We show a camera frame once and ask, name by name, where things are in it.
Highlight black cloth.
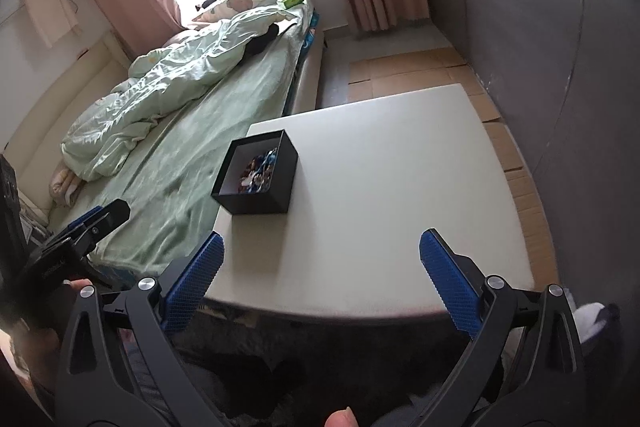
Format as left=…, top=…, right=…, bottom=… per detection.
left=243, top=24, right=281, bottom=58

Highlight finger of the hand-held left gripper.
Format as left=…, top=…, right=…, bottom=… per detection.
left=66, top=200, right=132, bottom=254

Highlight white sock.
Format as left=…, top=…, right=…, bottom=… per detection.
left=574, top=302, right=610, bottom=342

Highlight silver chain necklace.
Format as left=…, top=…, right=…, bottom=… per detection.
left=240, top=171, right=273, bottom=194

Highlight blue packets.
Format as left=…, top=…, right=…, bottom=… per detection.
left=299, top=9, right=322, bottom=54

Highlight person's left hand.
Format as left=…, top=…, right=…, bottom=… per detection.
left=0, top=278, right=95, bottom=389

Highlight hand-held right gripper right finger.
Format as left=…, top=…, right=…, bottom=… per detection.
left=419, top=228, right=586, bottom=427

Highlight bed with green sheet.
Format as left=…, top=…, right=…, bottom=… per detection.
left=0, top=0, right=327, bottom=293

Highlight pink pillow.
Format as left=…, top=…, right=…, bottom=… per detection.
left=50, top=164, right=82, bottom=204

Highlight pale green duvet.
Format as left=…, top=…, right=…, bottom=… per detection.
left=61, top=4, right=307, bottom=182

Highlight black jewelry box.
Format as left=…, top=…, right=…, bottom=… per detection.
left=211, top=130, right=300, bottom=215

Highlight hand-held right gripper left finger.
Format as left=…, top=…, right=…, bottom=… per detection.
left=47, top=231, right=231, bottom=427

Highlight person's right hand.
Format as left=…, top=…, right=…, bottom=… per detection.
left=325, top=408, right=359, bottom=427

